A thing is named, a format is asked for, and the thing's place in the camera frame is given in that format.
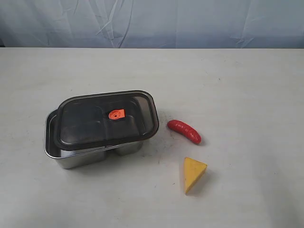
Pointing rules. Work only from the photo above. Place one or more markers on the red toy sausage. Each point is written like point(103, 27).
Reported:
point(185, 130)

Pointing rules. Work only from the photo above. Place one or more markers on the grey-blue wrinkled backdrop cloth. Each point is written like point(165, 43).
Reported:
point(152, 23)

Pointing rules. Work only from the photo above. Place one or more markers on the dark lid with orange seal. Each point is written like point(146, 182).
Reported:
point(108, 119)

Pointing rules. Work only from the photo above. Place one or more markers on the yellow toy cheese wedge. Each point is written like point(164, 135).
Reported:
point(193, 170)

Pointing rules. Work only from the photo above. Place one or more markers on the steel two-compartment lunch box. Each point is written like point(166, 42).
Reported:
point(73, 159)

